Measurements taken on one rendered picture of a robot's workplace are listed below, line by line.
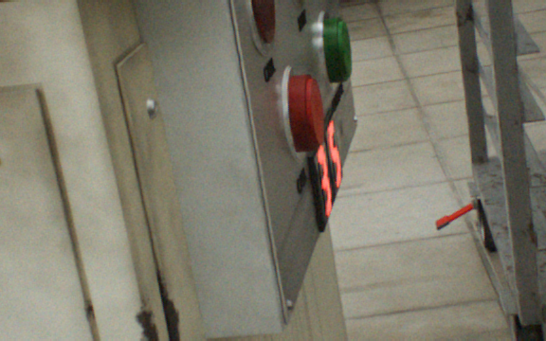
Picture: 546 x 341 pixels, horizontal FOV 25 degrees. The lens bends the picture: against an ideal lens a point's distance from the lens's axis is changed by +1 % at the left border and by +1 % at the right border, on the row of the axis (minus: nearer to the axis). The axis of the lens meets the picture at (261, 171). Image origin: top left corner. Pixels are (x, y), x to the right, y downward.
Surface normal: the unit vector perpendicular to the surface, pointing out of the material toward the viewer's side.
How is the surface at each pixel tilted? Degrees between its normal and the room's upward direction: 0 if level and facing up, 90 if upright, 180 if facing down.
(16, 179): 90
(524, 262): 90
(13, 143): 90
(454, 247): 0
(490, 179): 0
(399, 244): 0
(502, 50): 90
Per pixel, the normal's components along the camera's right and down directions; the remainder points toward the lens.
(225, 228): -0.18, 0.34
